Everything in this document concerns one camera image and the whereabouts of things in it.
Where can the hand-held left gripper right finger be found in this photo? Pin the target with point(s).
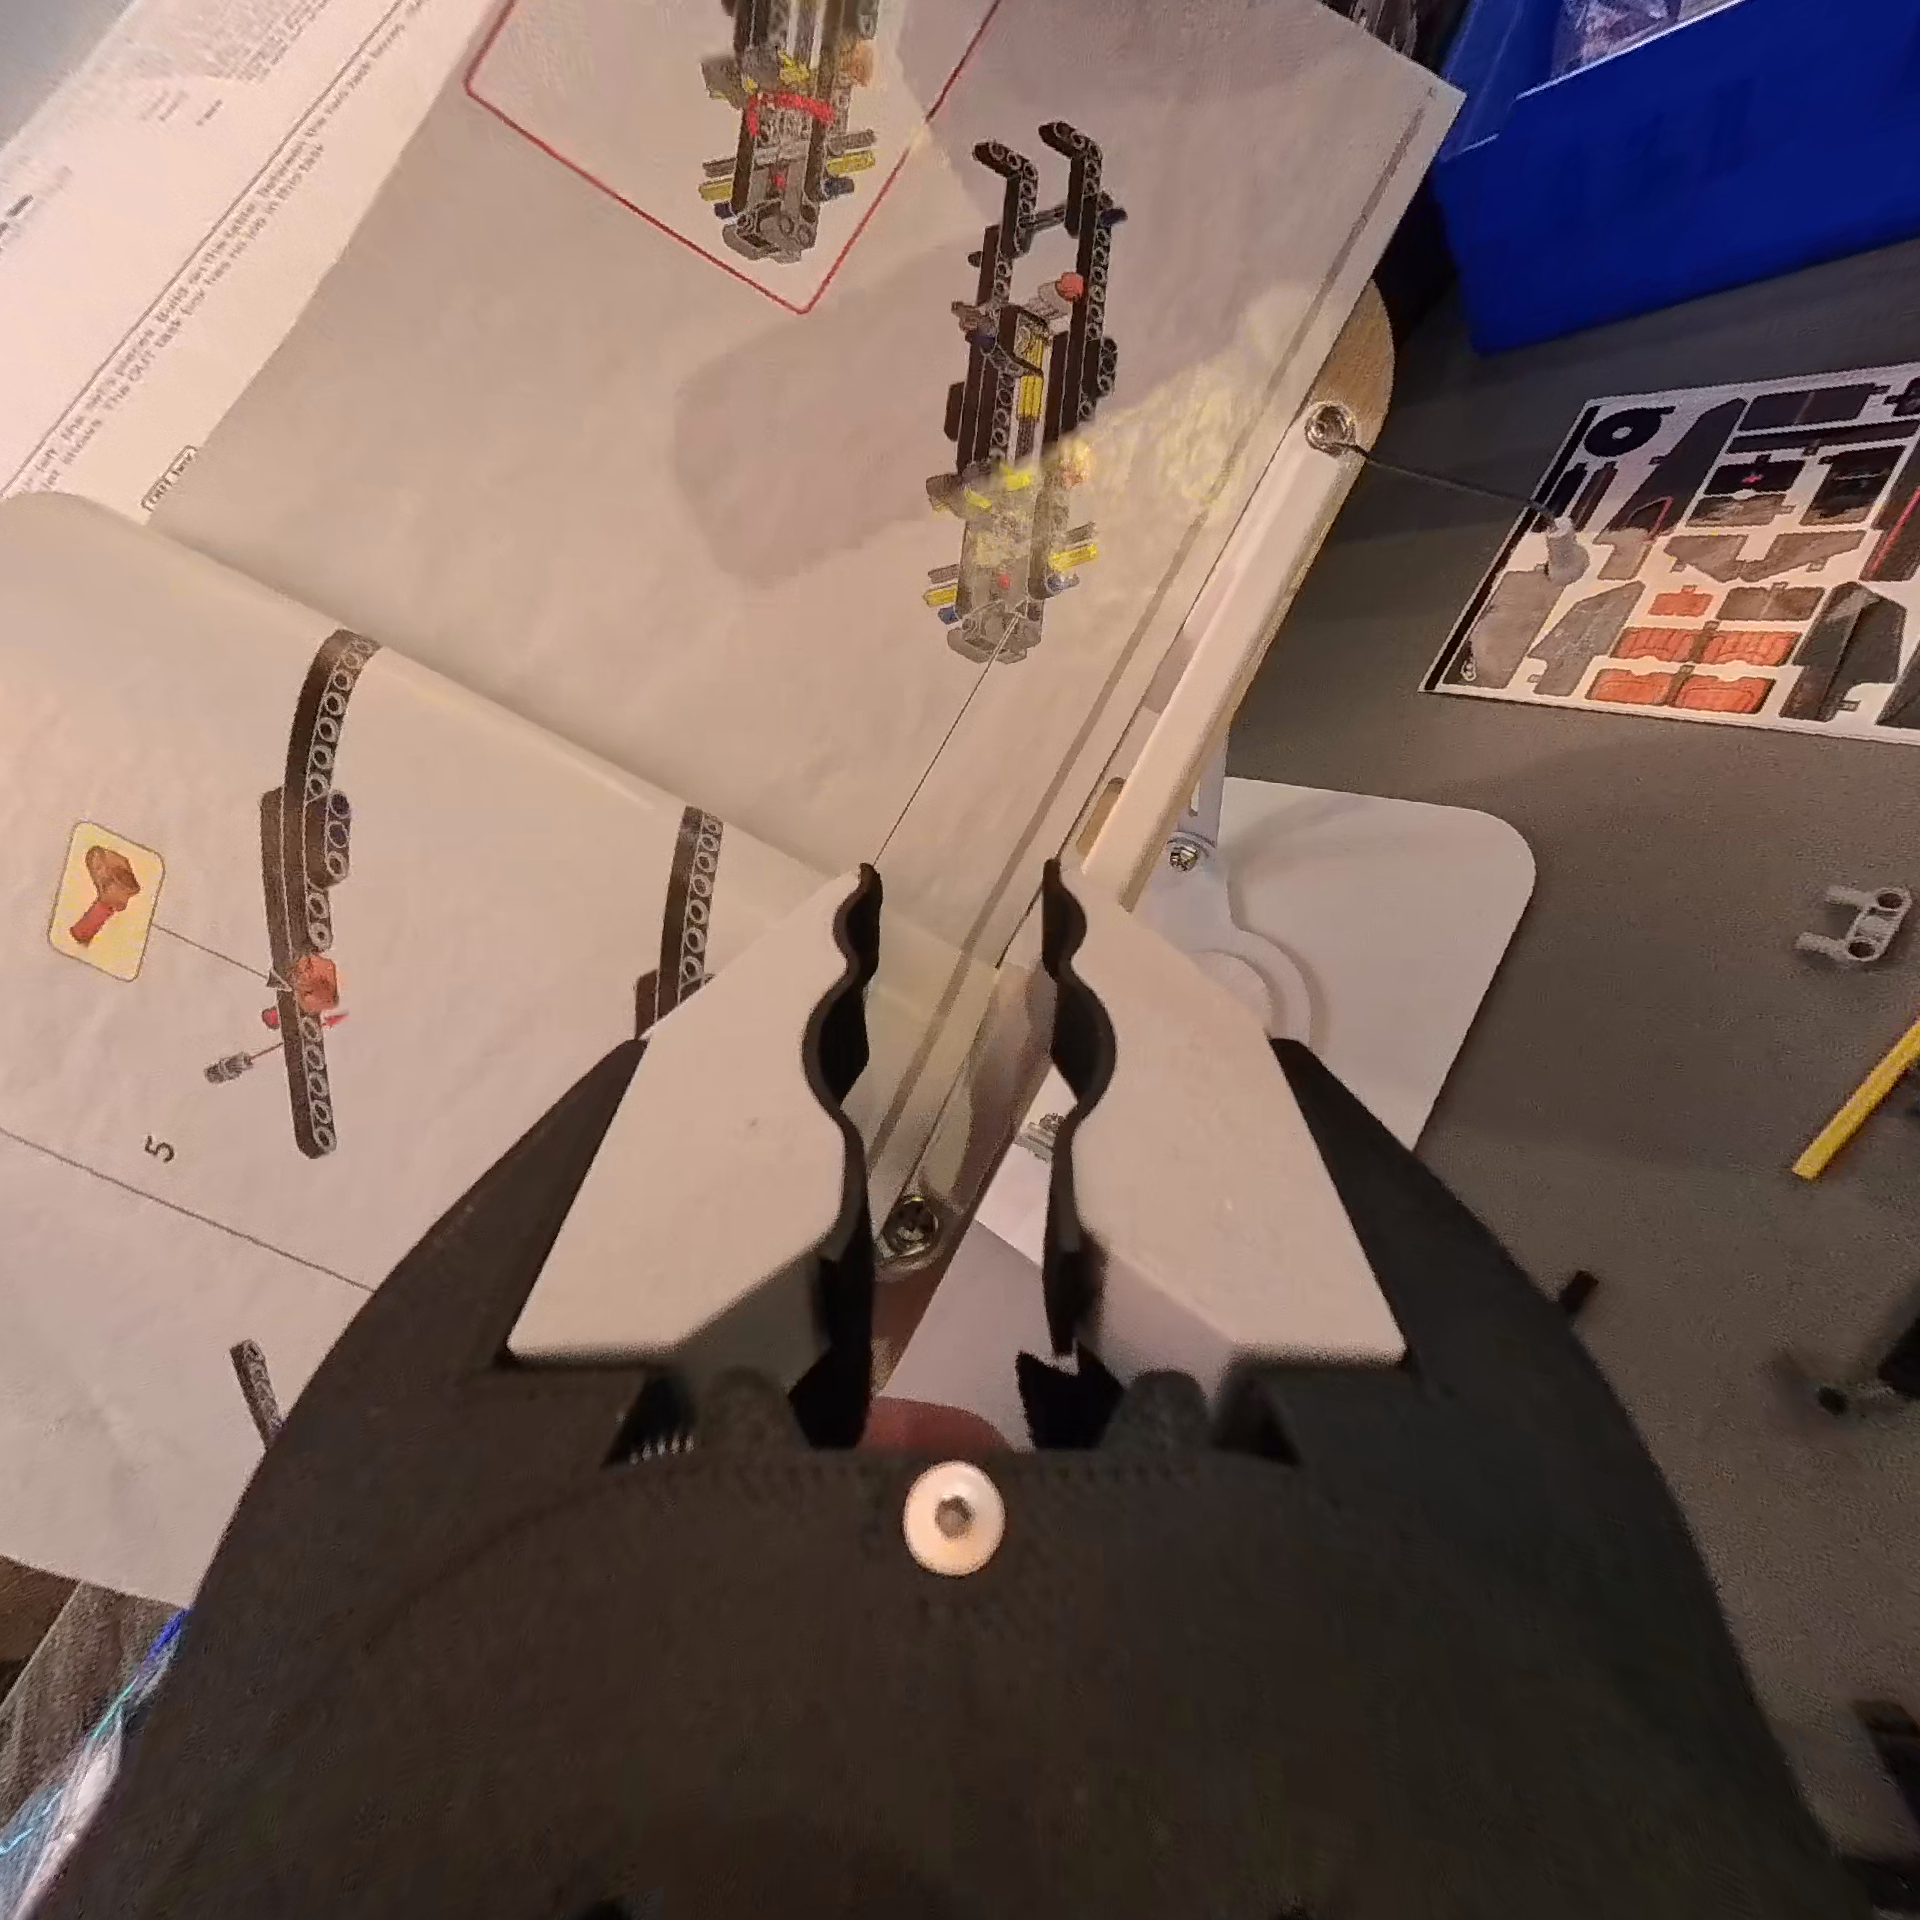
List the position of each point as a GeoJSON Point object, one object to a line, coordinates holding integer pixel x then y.
{"type": "Point", "coordinates": [1230, 1201]}

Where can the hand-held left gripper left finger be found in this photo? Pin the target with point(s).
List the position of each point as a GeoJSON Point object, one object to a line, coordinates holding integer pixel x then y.
{"type": "Point", "coordinates": [689, 1201]}

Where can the lego instruction booklet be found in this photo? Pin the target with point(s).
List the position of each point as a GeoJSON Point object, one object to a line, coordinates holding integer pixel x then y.
{"type": "Point", "coordinates": [450, 900]}

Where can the black lego gear rack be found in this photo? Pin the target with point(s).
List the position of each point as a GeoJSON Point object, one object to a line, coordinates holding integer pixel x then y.
{"type": "Point", "coordinates": [1868, 1364]}

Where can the yellow lego axle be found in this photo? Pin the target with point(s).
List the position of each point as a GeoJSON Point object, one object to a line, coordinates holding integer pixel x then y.
{"type": "Point", "coordinates": [1860, 1097]}

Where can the light grey lego connector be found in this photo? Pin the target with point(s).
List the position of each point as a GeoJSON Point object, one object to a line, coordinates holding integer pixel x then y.
{"type": "Point", "coordinates": [1860, 927]}

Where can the blue red printed sheet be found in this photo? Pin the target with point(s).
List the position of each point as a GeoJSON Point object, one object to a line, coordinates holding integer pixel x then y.
{"type": "Point", "coordinates": [1724, 599]}

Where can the blue storage bin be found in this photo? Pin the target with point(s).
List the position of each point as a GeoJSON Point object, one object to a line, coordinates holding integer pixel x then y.
{"type": "Point", "coordinates": [1696, 180]}

